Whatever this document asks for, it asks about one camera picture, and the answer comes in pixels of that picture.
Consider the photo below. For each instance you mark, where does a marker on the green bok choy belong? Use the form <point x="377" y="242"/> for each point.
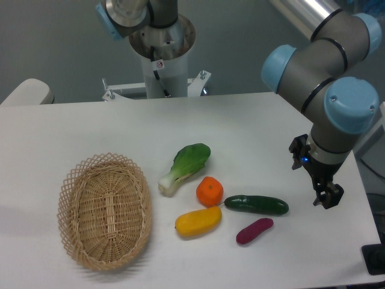
<point x="188" y="161"/>

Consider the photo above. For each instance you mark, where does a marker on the white pedestal base frame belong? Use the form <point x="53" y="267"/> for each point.
<point x="195" y="87"/>

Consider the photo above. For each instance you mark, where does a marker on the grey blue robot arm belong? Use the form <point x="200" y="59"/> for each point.
<point x="312" y="80"/>

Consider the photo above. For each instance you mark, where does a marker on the black device at table edge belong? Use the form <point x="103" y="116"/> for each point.
<point x="374" y="258"/>

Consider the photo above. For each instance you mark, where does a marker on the dark green cucumber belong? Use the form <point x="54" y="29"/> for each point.
<point x="257" y="204"/>

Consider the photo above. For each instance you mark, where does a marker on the orange tangerine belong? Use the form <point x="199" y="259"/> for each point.
<point x="210" y="191"/>

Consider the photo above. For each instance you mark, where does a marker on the yellow mango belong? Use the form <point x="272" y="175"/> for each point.
<point x="198" y="222"/>

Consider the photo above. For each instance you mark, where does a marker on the purple sweet potato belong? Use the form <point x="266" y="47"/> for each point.
<point x="254" y="230"/>

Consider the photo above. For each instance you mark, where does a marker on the woven wicker basket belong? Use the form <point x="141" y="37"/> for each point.
<point x="105" y="212"/>

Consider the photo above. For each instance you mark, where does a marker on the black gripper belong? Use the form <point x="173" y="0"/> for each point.
<point x="328" y="194"/>

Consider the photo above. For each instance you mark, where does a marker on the white chair armrest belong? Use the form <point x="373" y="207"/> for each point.
<point x="30" y="92"/>

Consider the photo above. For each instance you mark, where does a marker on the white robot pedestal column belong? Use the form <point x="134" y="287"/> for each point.
<point x="164" y="52"/>

